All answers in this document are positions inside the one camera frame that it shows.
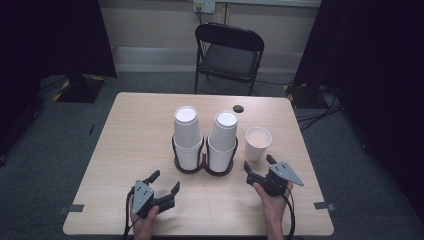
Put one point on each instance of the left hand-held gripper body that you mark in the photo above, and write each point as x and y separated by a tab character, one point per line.
143	197

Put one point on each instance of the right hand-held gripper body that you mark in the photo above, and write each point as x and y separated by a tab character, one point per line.
281	175

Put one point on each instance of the white paper cup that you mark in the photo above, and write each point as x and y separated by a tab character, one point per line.
257	143

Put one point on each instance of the stack of white cups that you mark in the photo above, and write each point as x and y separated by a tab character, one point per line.
186	140
222	140

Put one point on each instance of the person's left hand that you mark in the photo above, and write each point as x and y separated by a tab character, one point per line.
144	225

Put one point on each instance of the person's right hand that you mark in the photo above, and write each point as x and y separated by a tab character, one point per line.
273	210

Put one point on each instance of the grey tape strip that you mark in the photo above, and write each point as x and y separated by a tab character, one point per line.
324	206
71	208

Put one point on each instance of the black round table grommet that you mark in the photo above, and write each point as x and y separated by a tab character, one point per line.
238	108

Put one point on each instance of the black stand base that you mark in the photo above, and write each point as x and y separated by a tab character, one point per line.
80	89
301	96

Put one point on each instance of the black folding chair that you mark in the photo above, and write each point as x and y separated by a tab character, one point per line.
230	60

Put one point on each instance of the dark curtain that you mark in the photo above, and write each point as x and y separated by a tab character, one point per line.
50	40
376	83

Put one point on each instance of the white wall socket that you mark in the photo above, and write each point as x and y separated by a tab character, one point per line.
204	6

